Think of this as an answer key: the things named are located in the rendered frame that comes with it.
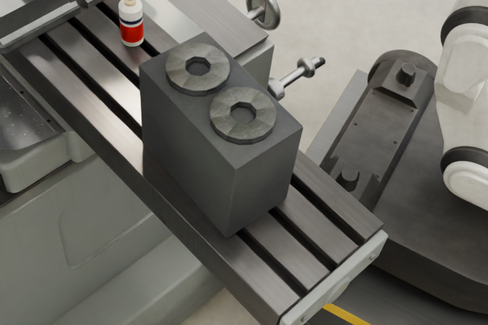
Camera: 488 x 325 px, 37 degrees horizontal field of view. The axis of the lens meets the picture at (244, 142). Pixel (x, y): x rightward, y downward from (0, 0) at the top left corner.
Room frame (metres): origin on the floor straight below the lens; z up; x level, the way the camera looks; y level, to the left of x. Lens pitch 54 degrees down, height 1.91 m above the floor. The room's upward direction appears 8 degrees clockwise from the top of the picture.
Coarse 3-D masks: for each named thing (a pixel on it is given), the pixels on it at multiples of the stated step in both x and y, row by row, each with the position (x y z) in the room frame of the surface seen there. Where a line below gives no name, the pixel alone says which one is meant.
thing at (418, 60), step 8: (384, 56) 1.32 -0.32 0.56; (392, 56) 1.31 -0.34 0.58; (400, 56) 1.30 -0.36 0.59; (408, 56) 1.30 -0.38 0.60; (416, 56) 1.30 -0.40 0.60; (424, 56) 1.31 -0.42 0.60; (376, 64) 1.31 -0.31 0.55; (416, 64) 1.28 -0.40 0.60; (424, 64) 1.28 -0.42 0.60; (432, 64) 1.29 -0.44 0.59; (432, 72) 1.27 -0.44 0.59; (368, 80) 1.31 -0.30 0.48
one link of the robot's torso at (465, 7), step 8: (456, 0) 1.03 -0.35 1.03; (464, 0) 0.98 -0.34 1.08; (472, 0) 0.97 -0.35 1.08; (480, 0) 0.97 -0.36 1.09; (456, 8) 0.98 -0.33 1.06; (464, 8) 0.97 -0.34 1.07; (472, 8) 0.96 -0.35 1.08; (480, 8) 0.96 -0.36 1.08; (448, 16) 0.98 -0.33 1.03; (456, 16) 0.96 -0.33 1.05; (464, 16) 0.96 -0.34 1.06; (472, 16) 0.95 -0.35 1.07; (480, 16) 0.95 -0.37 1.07; (448, 24) 0.96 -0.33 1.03; (456, 24) 0.95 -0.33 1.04; (448, 32) 0.96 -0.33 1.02
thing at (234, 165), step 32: (160, 64) 0.69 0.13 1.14; (192, 64) 0.69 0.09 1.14; (224, 64) 0.69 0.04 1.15; (160, 96) 0.64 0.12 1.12; (192, 96) 0.63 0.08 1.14; (224, 96) 0.63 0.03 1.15; (256, 96) 0.64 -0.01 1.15; (160, 128) 0.64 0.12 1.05; (192, 128) 0.59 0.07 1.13; (224, 128) 0.58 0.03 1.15; (256, 128) 0.59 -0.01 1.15; (288, 128) 0.60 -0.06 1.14; (160, 160) 0.64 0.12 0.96; (192, 160) 0.59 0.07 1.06; (224, 160) 0.54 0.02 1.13; (256, 160) 0.55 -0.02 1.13; (288, 160) 0.60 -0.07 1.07; (192, 192) 0.58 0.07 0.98; (224, 192) 0.54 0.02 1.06; (256, 192) 0.56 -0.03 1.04; (224, 224) 0.53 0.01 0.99
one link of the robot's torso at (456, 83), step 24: (480, 24) 0.93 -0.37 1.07; (456, 48) 0.92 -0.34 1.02; (480, 48) 0.91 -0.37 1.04; (456, 72) 0.92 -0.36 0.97; (480, 72) 0.90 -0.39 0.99; (456, 96) 0.93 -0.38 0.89; (480, 96) 0.94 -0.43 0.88; (456, 120) 0.95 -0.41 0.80; (480, 120) 0.93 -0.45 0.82; (456, 144) 0.94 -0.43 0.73; (480, 144) 0.92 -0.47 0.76
